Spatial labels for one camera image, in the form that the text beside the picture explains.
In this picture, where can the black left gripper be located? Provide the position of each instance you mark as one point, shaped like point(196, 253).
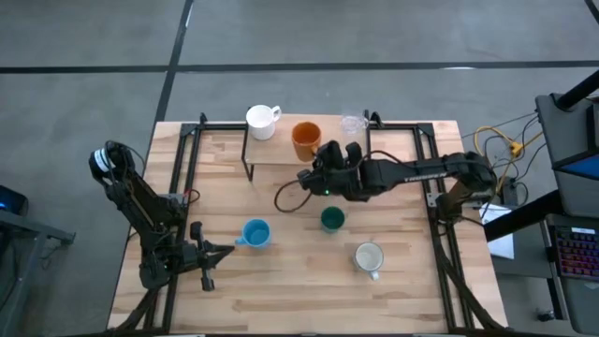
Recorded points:
point(196, 257)

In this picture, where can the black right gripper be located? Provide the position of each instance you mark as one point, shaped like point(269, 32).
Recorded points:
point(341, 182)

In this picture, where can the clear glass cup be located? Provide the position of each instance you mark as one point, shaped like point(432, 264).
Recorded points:
point(351, 125)

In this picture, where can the orange mug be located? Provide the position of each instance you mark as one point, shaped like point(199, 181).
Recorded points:
point(306, 136)

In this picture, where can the green cup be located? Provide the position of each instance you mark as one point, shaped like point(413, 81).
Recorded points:
point(332, 219)

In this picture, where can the blue patterned white mug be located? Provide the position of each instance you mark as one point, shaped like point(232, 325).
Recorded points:
point(369, 256)

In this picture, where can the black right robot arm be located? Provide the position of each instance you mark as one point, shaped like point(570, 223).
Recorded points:
point(421, 173)

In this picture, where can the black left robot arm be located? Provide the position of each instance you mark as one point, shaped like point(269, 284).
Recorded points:
point(135, 196)

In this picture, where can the wooden shelf with black legs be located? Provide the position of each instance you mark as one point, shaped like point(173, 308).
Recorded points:
point(276, 152)

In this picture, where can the white paper sheet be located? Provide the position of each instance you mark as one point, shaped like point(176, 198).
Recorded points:
point(503, 245)

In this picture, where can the black diagonal beam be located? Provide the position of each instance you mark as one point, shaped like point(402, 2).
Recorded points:
point(519, 217)

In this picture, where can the grey metal stand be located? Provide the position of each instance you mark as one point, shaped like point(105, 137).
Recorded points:
point(28, 224)

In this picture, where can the black device with blue light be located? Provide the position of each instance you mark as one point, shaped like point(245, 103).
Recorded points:
point(11, 201)

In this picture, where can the grey equipment cart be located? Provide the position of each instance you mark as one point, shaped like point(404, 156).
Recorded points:
point(557, 131)

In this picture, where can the black pole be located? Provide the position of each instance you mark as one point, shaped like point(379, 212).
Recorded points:
point(580, 89)

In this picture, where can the backlit keyboard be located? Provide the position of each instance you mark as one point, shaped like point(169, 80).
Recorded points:
point(578, 253)

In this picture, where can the black caster wheel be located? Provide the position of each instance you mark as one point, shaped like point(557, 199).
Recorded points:
point(546, 316)

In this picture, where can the grey desk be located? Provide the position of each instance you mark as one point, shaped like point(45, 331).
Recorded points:
point(580, 304)

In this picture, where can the grey metal bracket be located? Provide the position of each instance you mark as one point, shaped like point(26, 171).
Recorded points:
point(433, 200)

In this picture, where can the black metal table frame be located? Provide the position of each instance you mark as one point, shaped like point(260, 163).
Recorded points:
point(220, 126)

